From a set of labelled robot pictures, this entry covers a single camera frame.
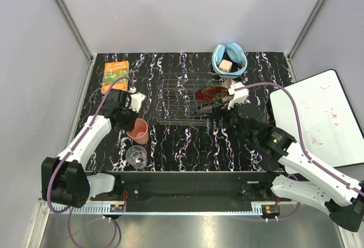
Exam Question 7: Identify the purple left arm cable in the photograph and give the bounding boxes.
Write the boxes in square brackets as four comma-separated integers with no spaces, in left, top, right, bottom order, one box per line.
[47,76,137,248]

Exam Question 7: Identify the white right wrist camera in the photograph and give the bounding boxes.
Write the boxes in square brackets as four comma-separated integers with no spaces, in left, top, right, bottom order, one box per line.
[227,82,249,110]

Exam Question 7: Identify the red floral plate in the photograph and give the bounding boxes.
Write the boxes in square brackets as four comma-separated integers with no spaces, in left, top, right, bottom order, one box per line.
[195,86,229,101]

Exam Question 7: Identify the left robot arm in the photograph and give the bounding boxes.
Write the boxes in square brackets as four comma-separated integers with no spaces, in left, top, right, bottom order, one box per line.
[41,89,146,212]

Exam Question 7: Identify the orange green paperback book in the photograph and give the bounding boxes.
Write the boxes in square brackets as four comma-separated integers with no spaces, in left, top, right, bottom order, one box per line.
[101,61,129,94]

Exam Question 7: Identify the light blue headphones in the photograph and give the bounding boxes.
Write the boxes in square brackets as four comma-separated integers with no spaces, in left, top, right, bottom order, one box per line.
[212,43,248,78]

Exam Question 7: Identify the white dry-erase board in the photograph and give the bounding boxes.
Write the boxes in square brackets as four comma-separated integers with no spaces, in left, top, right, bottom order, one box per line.
[270,69,363,167]

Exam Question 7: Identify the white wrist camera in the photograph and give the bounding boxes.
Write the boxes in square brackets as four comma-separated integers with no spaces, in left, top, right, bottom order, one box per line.
[227,82,249,110]
[129,88,146,113]

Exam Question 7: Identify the clear glass bowl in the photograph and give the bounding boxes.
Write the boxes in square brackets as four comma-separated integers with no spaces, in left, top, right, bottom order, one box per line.
[196,104,221,116]

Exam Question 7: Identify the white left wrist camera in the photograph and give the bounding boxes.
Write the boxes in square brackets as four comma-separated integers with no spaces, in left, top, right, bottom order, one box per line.
[129,88,146,113]

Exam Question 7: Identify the pink plastic cup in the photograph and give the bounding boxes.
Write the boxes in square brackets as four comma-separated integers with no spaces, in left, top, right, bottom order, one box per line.
[126,118,149,145]

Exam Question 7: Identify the brown floral patterned bowl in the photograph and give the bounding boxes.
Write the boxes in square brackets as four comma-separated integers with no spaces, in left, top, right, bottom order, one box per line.
[221,78,242,89]

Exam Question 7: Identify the wire dish rack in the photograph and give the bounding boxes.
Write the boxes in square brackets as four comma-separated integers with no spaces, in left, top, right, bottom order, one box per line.
[155,72,245,126]

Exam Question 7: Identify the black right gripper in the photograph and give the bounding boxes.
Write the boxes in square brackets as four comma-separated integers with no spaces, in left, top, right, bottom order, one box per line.
[206,97,255,144]

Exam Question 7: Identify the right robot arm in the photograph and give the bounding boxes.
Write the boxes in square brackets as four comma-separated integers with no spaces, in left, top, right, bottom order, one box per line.
[208,104,363,232]

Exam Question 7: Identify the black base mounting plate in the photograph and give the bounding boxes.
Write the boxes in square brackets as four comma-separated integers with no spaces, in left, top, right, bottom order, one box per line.
[94,172,277,214]

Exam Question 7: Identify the pink cube die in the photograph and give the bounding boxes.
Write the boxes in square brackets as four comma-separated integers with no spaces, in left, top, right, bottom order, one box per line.
[218,59,233,72]

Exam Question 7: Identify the clear drinking glass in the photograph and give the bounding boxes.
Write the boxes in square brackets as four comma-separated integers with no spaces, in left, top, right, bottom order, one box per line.
[126,146,147,170]

